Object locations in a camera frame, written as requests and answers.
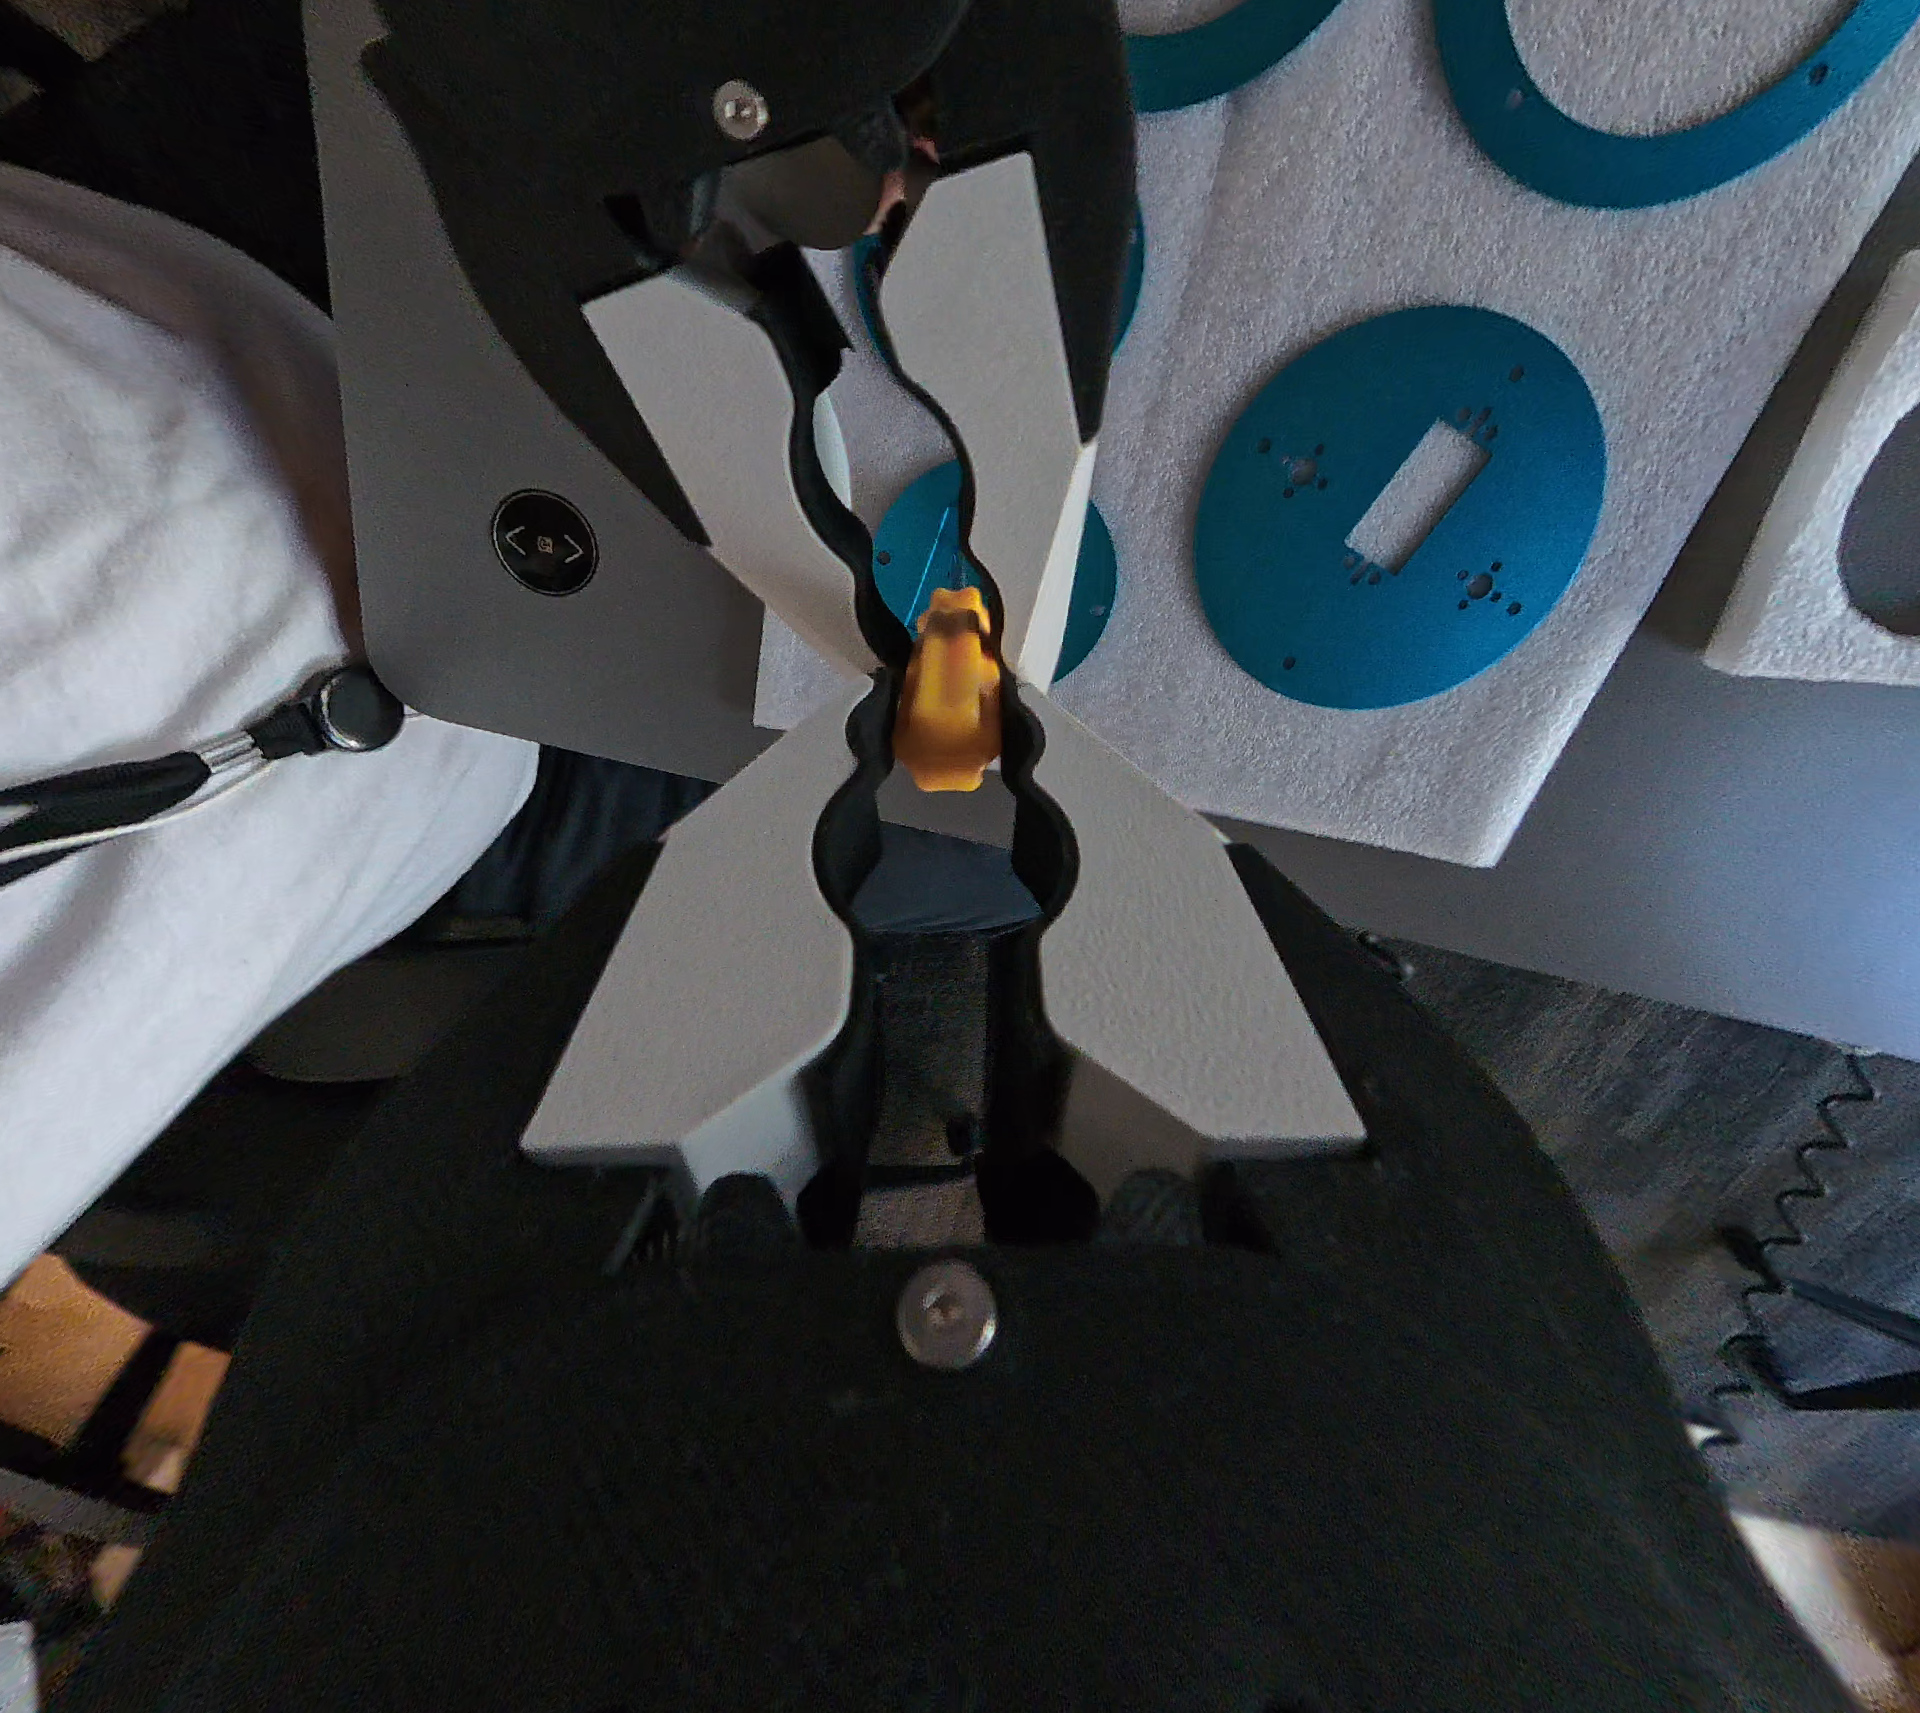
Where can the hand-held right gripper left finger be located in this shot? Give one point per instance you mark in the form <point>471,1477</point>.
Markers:
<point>690,994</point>

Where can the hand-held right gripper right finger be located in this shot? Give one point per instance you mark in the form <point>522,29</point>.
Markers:
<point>1201,994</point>

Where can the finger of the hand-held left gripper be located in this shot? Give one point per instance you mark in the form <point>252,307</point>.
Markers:
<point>705,408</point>
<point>990,332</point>

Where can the blue round plate with bracket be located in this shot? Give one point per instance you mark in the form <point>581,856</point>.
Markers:
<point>915,543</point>

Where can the black round desk control button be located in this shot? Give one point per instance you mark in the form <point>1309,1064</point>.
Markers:
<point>544,543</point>

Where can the grey desk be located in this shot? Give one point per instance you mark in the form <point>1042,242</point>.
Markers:
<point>434,438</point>

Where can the small blue round disc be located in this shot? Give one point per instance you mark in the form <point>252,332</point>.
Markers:
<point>1131,288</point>

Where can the white foam sheet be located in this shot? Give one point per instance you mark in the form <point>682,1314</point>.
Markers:
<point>1351,229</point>

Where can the large blue disc rectangular cutout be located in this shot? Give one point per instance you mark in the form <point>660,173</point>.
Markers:
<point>1290,603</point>

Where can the white foam block round hole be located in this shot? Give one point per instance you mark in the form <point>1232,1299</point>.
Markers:
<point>1784,603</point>

